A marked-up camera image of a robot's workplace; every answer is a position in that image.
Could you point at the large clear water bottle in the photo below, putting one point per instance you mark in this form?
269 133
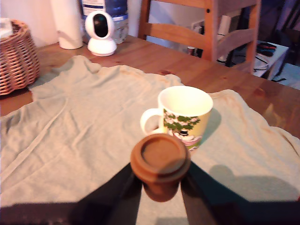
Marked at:
117 9

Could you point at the white side table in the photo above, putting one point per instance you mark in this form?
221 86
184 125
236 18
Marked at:
280 58

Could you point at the wooden chair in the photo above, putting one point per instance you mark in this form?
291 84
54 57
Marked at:
208 30

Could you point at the illustrated ceramic mug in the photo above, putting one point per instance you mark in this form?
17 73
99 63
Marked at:
187 103

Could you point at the brown coffee capsule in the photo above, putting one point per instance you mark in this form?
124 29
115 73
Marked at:
160 164

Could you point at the white card box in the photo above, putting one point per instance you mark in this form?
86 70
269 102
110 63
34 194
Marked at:
4 27

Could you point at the pale green cloth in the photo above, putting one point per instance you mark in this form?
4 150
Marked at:
82 117

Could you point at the small white round camera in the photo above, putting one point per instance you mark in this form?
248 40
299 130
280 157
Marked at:
102 47

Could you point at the white metal bottle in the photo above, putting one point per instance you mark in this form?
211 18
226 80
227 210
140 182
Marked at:
68 23

